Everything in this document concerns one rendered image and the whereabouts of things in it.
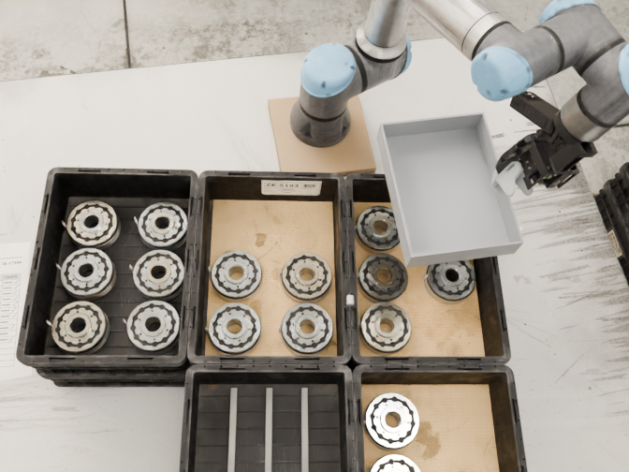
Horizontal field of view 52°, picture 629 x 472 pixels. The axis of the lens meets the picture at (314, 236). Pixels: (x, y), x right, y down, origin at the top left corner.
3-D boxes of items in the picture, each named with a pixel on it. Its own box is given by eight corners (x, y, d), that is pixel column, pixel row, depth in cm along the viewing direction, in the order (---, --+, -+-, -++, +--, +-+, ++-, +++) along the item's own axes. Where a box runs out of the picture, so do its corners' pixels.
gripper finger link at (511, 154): (491, 173, 114) (523, 145, 107) (489, 166, 114) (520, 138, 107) (512, 173, 116) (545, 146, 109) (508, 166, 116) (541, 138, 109)
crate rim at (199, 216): (199, 175, 135) (198, 169, 133) (343, 178, 137) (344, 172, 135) (187, 366, 119) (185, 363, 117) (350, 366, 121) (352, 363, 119)
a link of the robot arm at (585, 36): (533, 4, 92) (581, 63, 89) (591, -23, 95) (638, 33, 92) (510, 38, 99) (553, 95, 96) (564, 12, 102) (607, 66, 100)
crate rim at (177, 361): (51, 171, 133) (48, 166, 131) (199, 175, 135) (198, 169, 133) (18, 366, 117) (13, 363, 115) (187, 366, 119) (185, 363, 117)
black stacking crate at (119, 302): (65, 195, 142) (50, 169, 131) (202, 197, 144) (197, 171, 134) (36, 376, 126) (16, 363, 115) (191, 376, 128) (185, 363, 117)
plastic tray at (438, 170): (376, 138, 125) (380, 123, 121) (476, 126, 127) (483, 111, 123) (405, 268, 115) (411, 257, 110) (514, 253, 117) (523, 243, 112)
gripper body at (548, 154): (523, 192, 108) (572, 152, 98) (504, 148, 111) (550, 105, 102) (558, 190, 111) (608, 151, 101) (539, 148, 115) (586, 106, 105)
